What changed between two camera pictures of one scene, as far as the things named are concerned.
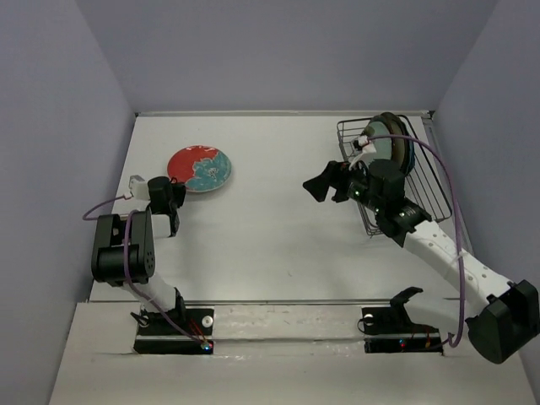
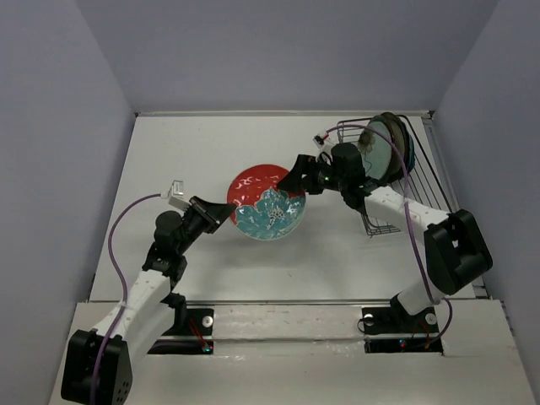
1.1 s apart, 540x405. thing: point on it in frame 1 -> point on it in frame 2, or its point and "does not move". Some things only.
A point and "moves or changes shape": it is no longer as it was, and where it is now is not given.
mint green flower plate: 383,147 moves or changes shape
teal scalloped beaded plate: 412,152 does not move
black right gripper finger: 318,186 -> 293,180
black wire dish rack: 422,184 does not move
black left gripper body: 178,192 -> 194,223
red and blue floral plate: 200,168 -> 265,212
